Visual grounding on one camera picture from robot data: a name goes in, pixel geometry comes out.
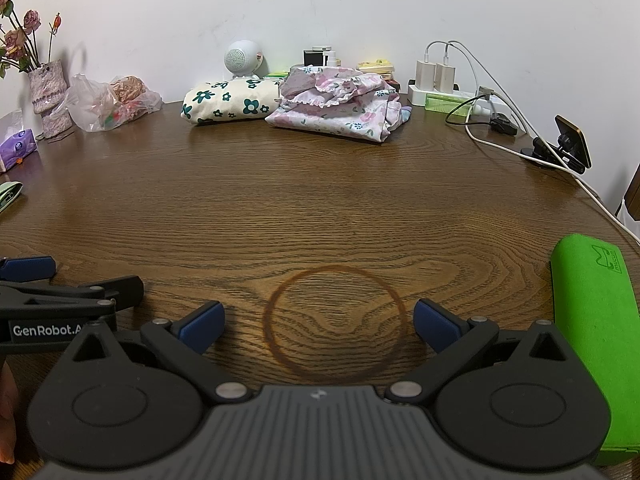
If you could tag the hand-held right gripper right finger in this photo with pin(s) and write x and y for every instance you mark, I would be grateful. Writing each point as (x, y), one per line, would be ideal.
(436, 326)

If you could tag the clear plastic bag with snacks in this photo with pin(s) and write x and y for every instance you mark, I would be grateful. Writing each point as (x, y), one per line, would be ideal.
(95, 105)

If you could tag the yellow packet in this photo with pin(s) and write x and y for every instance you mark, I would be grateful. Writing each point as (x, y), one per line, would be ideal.
(375, 66)

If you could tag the black phone stand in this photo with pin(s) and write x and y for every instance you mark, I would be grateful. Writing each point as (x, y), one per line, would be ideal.
(542, 150)

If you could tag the small dark box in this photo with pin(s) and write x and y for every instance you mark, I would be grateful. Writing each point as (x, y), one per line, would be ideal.
(312, 58)

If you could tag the white round speaker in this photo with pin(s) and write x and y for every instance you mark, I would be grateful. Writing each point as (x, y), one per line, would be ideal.
(240, 57)

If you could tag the white charger plug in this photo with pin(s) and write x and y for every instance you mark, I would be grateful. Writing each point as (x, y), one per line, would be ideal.
(425, 75)
(446, 77)

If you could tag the pink floral ruffled garment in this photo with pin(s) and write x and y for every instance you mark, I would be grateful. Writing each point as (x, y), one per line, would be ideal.
(330, 85)

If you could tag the knitted pink vase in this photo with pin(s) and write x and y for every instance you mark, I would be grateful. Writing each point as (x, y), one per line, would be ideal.
(47, 90)

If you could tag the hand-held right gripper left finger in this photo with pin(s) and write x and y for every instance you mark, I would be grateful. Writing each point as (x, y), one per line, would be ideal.
(202, 329)

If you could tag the small white bottle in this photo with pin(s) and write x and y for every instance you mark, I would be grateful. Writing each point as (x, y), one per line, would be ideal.
(330, 57)

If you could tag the light green small packet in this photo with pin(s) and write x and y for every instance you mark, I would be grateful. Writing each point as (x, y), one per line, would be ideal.
(275, 75)

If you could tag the white power strip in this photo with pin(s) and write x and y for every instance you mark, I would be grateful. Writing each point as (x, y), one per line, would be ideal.
(417, 96)

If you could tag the green cloth pouch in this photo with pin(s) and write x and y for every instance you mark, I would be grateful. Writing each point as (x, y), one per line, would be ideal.
(7, 195)

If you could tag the smartphone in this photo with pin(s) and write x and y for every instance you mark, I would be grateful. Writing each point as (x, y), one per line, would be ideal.
(575, 140)

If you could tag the dried pink flower bouquet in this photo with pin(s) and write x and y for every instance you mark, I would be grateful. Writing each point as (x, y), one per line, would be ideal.
(31, 20)

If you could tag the light blue folded cloth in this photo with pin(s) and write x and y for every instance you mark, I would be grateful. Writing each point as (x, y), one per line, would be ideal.
(406, 114)

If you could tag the pale pink folded cloth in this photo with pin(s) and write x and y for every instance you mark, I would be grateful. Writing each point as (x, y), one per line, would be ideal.
(325, 122)

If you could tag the cream green-flowered folded garment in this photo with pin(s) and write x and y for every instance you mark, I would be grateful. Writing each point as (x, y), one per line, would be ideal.
(230, 100)

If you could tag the purple tissue pack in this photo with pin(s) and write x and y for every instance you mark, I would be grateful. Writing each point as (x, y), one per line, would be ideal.
(17, 147)

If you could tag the translucent green box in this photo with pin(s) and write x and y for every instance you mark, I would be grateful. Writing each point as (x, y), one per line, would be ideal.
(445, 103)

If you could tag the person's left hand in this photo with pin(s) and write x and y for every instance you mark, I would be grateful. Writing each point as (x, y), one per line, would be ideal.
(5, 420)

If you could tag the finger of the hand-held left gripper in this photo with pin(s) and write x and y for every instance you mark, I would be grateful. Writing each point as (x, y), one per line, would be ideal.
(125, 287)
(30, 267)

